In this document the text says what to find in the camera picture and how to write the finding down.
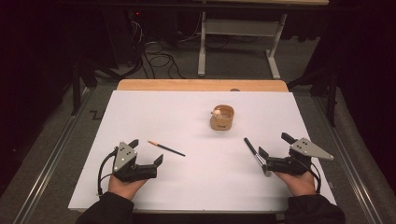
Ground right hand-held gripper black cable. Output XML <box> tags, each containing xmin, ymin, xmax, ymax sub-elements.
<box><xmin>306</xmin><ymin>161</ymin><xmax>322</xmax><ymax>194</ymax></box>

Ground metal floor rail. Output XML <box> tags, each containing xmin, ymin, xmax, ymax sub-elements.
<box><xmin>311</xmin><ymin>92</ymin><xmax>386</xmax><ymax>224</ymax></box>
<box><xmin>12</xmin><ymin>87</ymin><xmax>94</xmax><ymax>224</ymax></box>

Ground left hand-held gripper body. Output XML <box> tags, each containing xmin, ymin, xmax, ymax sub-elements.
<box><xmin>111</xmin><ymin>141</ymin><xmax>158</xmax><ymax>183</ymax></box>

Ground hand-held gripper black cable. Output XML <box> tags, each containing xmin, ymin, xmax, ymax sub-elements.
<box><xmin>306</xmin><ymin>161</ymin><xmax>322</xmax><ymax>194</ymax></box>
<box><xmin>97</xmin><ymin>147</ymin><xmax>119</xmax><ymax>196</ymax></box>

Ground tangle of black floor cables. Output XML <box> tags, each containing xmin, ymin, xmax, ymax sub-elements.
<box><xmin>130</xmin><ymin>18</ymin><xmax>188</xmax><ymax>80</ymax></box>

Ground black pen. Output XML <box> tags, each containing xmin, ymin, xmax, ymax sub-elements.
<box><xmin>243</xmin><ymin>136</ymin><xmax>272</xmax><ymax>177</ymax></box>

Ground small wooden cup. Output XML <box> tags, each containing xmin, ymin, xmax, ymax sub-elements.
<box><xmin>209</xmin><ymin>104</ymin><xmax>235</xmax><ymax>132</ymax></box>

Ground white desk frame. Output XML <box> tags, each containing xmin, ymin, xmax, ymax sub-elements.
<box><xmin>191</xmin><ymin>0</ymin><xmax>330</xmax><ymax>80</ymax></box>

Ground left hand-held gripper black cable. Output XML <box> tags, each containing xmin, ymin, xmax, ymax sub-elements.
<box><xmin>97</xmin><ymin>147</ymin><xmax>119</xmax><ymax>196</ymax></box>

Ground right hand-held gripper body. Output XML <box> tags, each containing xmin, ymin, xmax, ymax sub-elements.
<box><xmin>265</xmin><ymin>137</ymin><xmax>334</xmax><ymax>176</ymax></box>

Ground white table mat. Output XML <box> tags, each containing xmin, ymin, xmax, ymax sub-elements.
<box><xmin>67</xmin><ymin>90</ymin><xmax>338</xmax><ymax>214</ymax></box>

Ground black stand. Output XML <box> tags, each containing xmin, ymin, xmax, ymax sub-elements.
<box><xmin>70</xmin><ymin>59</ymin><xmax>97</xmax><ymax>117</ymax></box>
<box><xmin>286</xmin><ymin>66</ymin><xmax>339</xmax><ymax>129</ymax></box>

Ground black computer case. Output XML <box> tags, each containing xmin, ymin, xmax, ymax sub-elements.
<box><xmin>102</xmin><ymin>7</ymin><xmax>148</xmax><ymax>69</ymax></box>

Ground person's right hand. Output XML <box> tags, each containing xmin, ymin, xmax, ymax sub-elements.
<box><xmin>274</xmin><ymin>170</ymin><xmax>317</xmax><ymax>197</ymax></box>

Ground person's left hand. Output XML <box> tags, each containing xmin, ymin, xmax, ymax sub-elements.
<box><xmin>107</xmin><ymin>175</ymin><xmax>148</xmax><ymax>201</ymax></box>

